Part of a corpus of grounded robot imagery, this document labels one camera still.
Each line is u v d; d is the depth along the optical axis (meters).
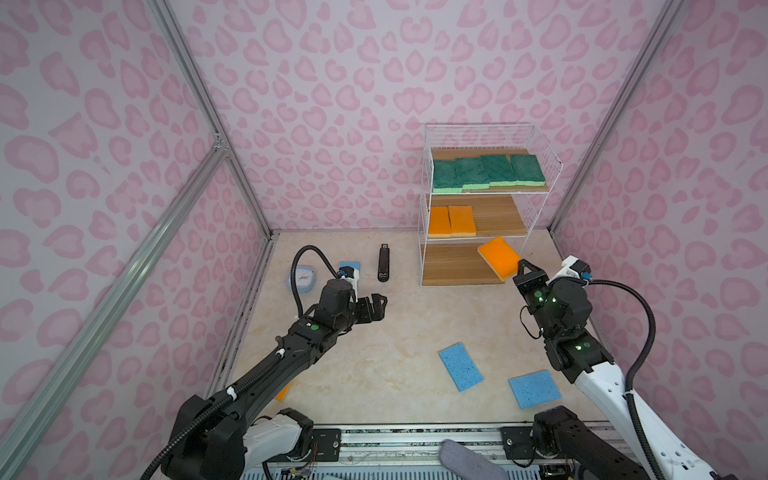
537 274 0.63
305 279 1.03
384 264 1.09
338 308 0.62
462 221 0.86
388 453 0.72
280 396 0.81
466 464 0.68
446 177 0.72
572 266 0.64
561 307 0.53
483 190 0.73
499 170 0.75
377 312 0.73
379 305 0.74
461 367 0.85
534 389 0.80
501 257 0.77
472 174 0.74
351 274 0.74
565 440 0.61
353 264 1.10
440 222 0.86
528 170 0.75
